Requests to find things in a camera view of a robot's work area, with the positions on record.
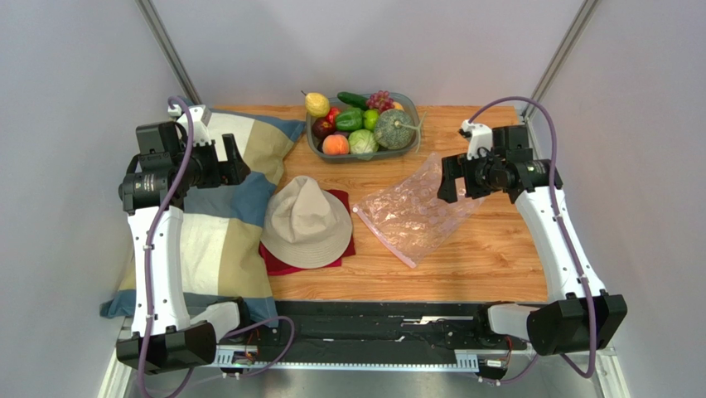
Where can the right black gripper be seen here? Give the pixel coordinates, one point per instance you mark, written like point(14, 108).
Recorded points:
point(460, 176)

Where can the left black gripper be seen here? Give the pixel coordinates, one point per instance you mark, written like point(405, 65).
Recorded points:
point(234, 170)

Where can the clear zip top bag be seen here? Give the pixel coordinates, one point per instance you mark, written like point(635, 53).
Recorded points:
point(408, 218)

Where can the yellow pear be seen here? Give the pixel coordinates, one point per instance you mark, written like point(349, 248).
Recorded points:
point(316, 104)

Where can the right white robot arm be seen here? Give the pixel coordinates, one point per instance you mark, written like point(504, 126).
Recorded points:
point(580, 314)

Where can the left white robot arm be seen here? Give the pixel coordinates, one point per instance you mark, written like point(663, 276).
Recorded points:
point(171, 161)

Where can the beige bucket hat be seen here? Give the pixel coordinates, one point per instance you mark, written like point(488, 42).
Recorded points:
point(305, 226)

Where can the checked blue beige pillow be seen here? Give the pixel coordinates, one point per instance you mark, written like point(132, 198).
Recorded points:
point(221, 230)

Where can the pale green cabbage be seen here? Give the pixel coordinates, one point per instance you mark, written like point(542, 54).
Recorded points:
point(362, 141)

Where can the green apple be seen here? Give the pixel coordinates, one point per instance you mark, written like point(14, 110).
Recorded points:
point(370, 119)

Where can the purple grapes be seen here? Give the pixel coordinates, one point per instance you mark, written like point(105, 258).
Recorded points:
point(381, 101)

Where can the orange peach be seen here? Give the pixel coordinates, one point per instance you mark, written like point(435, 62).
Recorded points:
point(335, 145)

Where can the grey plastic basket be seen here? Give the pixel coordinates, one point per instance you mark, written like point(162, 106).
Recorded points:
point(408, 107)

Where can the red cloth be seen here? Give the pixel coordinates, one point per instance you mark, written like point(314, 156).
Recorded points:
point(275, 267)

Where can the green bell pepper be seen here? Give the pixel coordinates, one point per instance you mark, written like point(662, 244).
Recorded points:
point(350, 120)

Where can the red apple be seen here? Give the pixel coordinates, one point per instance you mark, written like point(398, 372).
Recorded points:
point(332, 115)

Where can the green cucumber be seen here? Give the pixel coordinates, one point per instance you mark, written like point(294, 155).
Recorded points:
point(353, 100)

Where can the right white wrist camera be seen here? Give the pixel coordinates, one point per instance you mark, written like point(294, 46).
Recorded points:
point(479, 138)

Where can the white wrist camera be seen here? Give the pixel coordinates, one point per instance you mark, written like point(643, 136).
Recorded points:
point(479, 138)
point(194, 123)

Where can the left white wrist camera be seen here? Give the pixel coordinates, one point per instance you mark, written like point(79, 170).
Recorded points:
point(194, 123)

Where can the left aluminium frame post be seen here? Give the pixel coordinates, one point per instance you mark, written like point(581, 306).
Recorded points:
point(159, 31)

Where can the aluminium frame post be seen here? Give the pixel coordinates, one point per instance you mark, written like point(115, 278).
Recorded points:
point(565, 47)
point(159, 31)

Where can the right aluminium frame post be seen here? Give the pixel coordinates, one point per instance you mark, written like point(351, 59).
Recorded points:
point(565, 47)

